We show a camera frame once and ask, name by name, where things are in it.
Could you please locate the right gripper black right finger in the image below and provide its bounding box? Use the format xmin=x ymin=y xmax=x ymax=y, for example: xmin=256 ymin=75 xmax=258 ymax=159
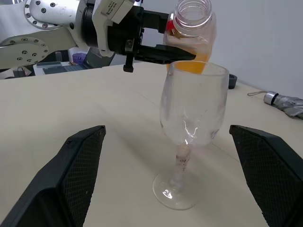
xmin=229 ymin=124 xmax=303 ymax=227

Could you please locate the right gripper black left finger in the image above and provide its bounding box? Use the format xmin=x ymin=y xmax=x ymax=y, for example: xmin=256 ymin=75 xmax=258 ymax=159
xmin=0 ymin=125 xmax=107 ymax=227

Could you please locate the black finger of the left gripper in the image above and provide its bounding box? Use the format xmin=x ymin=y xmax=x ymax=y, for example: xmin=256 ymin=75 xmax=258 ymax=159
xmin=134 ymin=44 xmax=197 ymax=66
xmin=143 ymin=10 xmax=170 ymax=34

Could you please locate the clear bottle with orange drink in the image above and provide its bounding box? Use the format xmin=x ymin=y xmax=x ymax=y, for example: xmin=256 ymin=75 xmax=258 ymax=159
xmin=162 ymin=0 xmax=217 ymax=72

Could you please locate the clear wine glass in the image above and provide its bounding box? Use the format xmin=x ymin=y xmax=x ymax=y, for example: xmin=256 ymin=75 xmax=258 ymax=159
xmin=152 ymin=61 xmax=231 ymax=211

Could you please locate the purple plastic jar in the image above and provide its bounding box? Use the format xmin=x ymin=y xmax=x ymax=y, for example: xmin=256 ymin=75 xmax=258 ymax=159
xmin=72 ymin=52 xmax=87 ymax=66

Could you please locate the grey laptop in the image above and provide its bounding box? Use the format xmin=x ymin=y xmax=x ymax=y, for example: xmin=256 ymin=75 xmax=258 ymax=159
xmin=33 ymin=48 xmax=105 ymax=75

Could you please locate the grey folded umbrella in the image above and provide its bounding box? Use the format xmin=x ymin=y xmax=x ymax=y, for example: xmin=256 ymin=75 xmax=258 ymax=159
xmin=247 ymin=90 xmax=303 ymax=119

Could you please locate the black tape roll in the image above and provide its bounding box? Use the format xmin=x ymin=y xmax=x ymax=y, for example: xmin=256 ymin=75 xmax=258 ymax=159
xmin=228 ymin=73 xmax=239 ymax=90

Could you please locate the small dark bag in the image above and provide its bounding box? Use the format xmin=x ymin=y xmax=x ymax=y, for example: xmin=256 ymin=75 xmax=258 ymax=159
xmin=13 ymin=66 xmax=26 ymax=78

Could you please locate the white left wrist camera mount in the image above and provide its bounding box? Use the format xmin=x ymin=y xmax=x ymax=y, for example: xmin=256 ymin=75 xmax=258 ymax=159
xmin=91 ymin=0 xmax=134 ymax=58

